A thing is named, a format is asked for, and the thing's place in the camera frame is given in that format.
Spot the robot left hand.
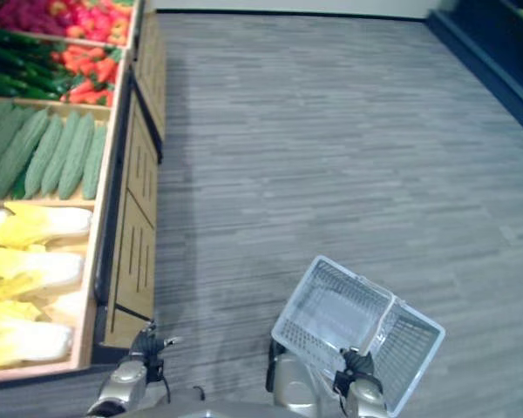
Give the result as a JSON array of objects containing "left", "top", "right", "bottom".
[{"left": 129, "top": 320, "right": 185, "bottom": 366}]

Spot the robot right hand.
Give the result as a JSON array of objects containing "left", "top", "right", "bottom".
[{"left": 339, "top": 346, "right": 377, "bottom": 377}]

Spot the white plastic shopping basket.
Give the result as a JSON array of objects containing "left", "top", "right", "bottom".
[{"left": 270, "top": 254, "right": 446, "bottom": 417}]

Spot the robot silver torso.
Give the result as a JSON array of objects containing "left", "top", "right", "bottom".
[{"left": 122, "top": 396, "right": 291, "bottom": 418}]

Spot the wooden produce display stand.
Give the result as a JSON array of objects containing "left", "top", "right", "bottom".
[{"left": 0, "top": 0, "right": 168, "bottom": 386}]

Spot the red chili peppers heap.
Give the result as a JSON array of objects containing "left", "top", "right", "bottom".
[{"left": 50, "top": 43, "right": 124, "bottom": 107}]

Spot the dark green cucumbers heap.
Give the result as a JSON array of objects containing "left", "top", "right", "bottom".
[{"left": 0, "top": 25, "right": 76, "bottom": 102}]

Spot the red orange bell peppers heap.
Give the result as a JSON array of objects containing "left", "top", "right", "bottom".
[{"left": 47, "top": 0, "right": 135, "bottom": 47}]

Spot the dark blue shelf unit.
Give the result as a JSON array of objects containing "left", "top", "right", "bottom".
[{"left": 425, "top": 0, "right": 523, "bottom": 146}]

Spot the magenta vegetables heap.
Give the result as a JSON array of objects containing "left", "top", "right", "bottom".
[{"left": 0, "top": 0, "right": 69, "bottom": 37}]

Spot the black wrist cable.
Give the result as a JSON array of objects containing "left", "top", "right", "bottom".
[{"left": 161, "top": 376, "right": 207, "bottom": 402}]

